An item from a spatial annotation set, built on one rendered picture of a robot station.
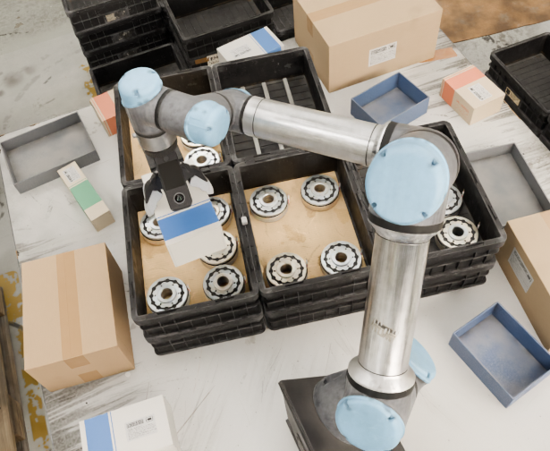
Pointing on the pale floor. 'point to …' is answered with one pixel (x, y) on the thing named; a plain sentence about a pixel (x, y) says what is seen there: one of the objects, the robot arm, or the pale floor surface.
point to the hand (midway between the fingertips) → (181, 207)
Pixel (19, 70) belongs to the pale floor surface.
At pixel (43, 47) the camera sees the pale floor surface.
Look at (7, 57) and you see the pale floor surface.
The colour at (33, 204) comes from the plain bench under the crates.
